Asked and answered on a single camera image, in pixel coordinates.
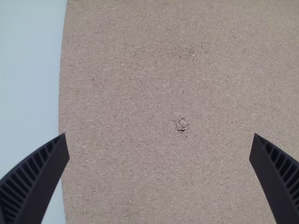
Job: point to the cork mat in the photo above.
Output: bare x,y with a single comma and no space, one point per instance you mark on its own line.
163,93

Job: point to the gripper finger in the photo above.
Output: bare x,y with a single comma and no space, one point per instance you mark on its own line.
28,186
278,182

